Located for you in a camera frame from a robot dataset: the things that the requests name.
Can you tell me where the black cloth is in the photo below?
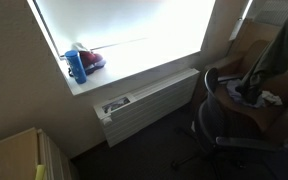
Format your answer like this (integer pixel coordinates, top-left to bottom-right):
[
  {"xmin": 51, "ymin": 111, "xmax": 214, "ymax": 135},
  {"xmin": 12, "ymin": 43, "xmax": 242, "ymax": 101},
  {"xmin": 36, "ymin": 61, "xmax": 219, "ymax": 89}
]
[{"xmin": 235, "ymin": 17, "xmax": 288, "ymax": 104}]

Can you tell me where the light blue cloth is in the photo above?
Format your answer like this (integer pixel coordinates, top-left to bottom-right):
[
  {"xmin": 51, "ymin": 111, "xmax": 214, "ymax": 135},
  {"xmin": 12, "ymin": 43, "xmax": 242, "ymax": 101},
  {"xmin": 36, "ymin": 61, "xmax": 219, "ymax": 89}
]
[{"xmin": 226, "ymin": 79, "xmax": 265, "ymax": 108}]

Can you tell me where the black mesh office chair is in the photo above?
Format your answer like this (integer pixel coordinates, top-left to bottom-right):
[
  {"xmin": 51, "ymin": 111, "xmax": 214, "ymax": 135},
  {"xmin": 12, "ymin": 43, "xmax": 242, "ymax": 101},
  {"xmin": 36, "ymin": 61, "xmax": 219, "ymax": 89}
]
[{"xmin": 171, "ymin": 68, "xmax": 288, "ymax": 180}]

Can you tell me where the white crumpled cloth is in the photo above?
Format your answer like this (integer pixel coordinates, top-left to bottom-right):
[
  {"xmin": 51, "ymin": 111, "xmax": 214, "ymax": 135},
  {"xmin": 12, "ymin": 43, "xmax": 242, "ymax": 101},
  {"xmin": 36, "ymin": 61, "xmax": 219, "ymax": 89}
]
[{"xmin": 262, "ymin": 91, "xmax": 283, "ymax": 106}]

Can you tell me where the blue water bottle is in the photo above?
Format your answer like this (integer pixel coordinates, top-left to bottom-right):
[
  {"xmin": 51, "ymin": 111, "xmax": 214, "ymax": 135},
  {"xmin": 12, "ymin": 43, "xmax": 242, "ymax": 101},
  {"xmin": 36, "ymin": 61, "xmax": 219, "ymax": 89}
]
[{"xmin": 65, "ymin": 50, "xmax": 86, "ymax": 84}]

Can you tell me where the brown armchair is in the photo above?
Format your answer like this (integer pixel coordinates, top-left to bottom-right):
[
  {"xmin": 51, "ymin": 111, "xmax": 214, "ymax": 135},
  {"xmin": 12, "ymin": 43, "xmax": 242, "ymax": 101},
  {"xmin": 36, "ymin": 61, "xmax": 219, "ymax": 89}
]
[{"xmin": 206, "ymin": 21, "xmax": 288, "ymax": 135}]

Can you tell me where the yellow marker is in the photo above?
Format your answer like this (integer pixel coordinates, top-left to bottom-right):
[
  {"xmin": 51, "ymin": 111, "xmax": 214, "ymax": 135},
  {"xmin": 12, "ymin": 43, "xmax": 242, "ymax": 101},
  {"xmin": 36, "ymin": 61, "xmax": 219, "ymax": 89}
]
[{"xmin": 35, "ymin": 165, "xmax": 46, "ymax": 180}]

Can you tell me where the light wooden cabinet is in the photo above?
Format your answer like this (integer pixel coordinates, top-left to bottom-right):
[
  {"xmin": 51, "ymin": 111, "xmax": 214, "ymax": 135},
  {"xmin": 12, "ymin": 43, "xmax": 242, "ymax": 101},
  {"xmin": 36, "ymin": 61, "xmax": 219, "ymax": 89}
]
[{"xmin": 0, "ymin": 128, "xmax": 79, "ymax": 180}]

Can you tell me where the white wall radiator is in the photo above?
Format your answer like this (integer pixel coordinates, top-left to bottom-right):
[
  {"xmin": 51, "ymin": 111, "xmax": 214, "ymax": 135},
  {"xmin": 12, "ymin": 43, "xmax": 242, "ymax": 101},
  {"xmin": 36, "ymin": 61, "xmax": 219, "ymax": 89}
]
[{"xmin": 94, "ymin": 68, "xmax": 199, "ymax": 147}]

